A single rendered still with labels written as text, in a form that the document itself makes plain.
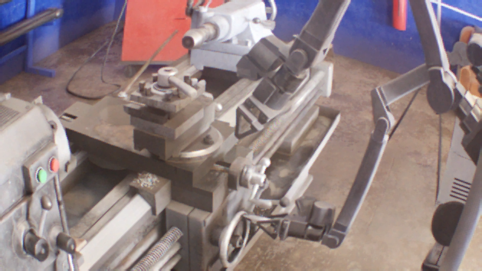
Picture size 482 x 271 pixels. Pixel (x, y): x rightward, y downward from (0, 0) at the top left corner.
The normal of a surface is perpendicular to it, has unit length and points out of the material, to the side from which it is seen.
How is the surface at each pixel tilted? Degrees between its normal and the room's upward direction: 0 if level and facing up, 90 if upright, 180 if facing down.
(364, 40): 90
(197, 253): 90
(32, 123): 45
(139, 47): 90
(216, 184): 0
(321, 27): 84
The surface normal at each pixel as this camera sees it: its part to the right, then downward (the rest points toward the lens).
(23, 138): 0.71, -0.47
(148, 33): -0.04, 0.44
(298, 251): 0.07, -0.89
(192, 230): -0.38, 0.39
